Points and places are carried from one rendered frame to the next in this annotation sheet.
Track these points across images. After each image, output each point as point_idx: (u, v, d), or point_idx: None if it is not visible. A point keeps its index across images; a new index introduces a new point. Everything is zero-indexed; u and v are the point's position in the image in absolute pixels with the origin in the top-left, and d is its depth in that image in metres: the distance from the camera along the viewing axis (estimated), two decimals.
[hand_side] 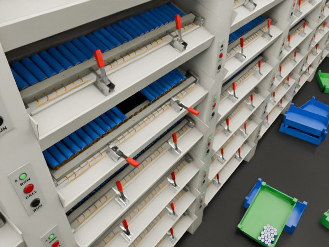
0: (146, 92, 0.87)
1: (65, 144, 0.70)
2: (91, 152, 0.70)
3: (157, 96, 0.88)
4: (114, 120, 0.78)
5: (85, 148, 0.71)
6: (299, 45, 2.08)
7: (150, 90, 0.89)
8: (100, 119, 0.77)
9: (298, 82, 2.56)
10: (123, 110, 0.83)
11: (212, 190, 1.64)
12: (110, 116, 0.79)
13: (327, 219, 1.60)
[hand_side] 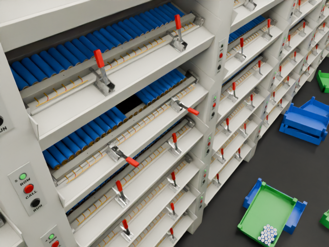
0: (146, 92, 0.87)
1: (65, 144, 0.70)
2: (91, 152, 0.70)
3: (157, 96, 0.88)
4: (114, 120, 0.78)
5: (85, 148, 0.71)
6: (299, 45, 2.08)
7: (150, 90, 0.89)
8: (100, 119, 0.77)
9: (298, 82, 2.56)
10: (123, 110, 0.83)
11: (212, 190, 1.64)
12: (110, 116, 0.79)
13: (327, 219, 1.60)
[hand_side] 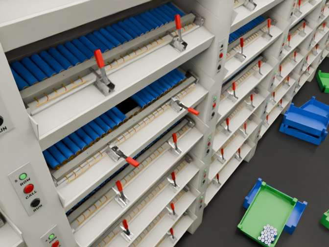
0: (146, 92, 0.87)
1: (65, 144, 0.70)
2: (91, 152, 0.70)
3: (157, 96, 0.88)
4: (114, 120, 0.78)
5: (85, 148, 0.71)
6: (299, 45, 2.08)
7: (150, 90, 0.89)
8: (100, 119, 0.77)
9: (298, 82, 2.56)
10: (123, 110, 0.83)
11: (212, 190, 1.64)
12: (110, 116, 0.79)
13: (327, 219, 1.60)
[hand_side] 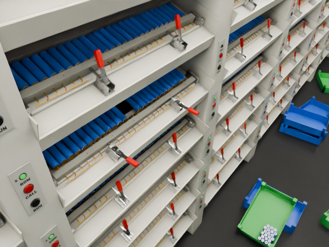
0: (146, 92, 0.87)
1: (65, 144, 0.70)
2: (91, 152, 0.70)
3: (157, 96, 0.88)
4: (114, 120, 0.78)
5: (85, 148, 0.71)
6: (299, 45, 2.08)
7: (150, 90, 0.89)
8: (100, 119, 0.77)
9: (298, 82, 2.56)
10: (123, 110, 0.83)
11: (212, 190, 1.64)
12: (110, 116, 0.79)
13: (327, 219, 1.60)
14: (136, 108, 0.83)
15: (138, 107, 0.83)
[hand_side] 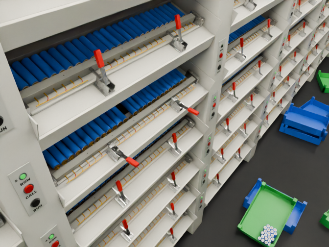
0: (146, 92, 0.87)
1: (65, 144, 0.70)
2: (91, 152, 0.70)
3: (157, 96, 0.88)
4: (114, 120, 0.78)
5: (85, 148, 0.71)
6: (299, 45, 2.08)
7: (150, 90, 0.89)
8: (100, 119, 0.77)
9: (298, 82, 2.56)
10: (123, 110, 0.83)
11: (212, 190, 1.64)
12: (110, 116, 0.79)
13: (327, 219, 1.60)
14: (136, 108, 0.83)
15: (138, 107, 0.83)
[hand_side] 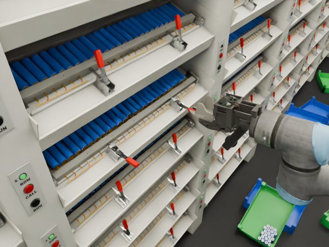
0: (146, 92, 0.87)
1: (65, 144, 0.70)
2: (91, 152, 0.70)
3: (157, 96, 0.88)
4: (114, 120, 0.78)
5: (85, 148, 0.71)
6: (299, 45, 2.08)
7: (150, 90, 0.89)
8: (100, 119, 0.77)
9: (298, 82, 2.56)
10: None
11: (212, 190, 1.64)
12: (110, 116, 0.79)
13: (327, 219, 1.60)
14: (136, 108, 0.83)
15: (138, 107, 0.83)
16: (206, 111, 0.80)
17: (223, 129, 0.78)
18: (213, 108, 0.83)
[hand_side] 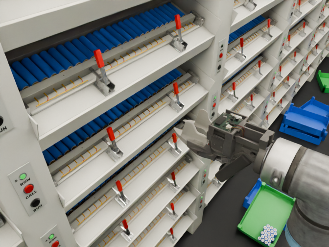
0: (142, 89, 0.88)
1: (60, 139, 0.71)
2: (85, 146, 0.70)
3: (153, 92, 0.88)
4: (110, 116, 0.79)
5: (81, 143, 0.72)
6: (299, 45, 2.08)
7: (147, 86, 0.89)
8: None
9: (298, 82, 2.56)
10: None
11: (212, 190, 1.64)
12: (106, 113, 0.79)
13: None
14: (132, 105, 0.84)
15: (134, 104, 0.83)
16: (197, 133, 0.60)
17: (219, 157, 0.59)
18: (208, 126, 0.64)
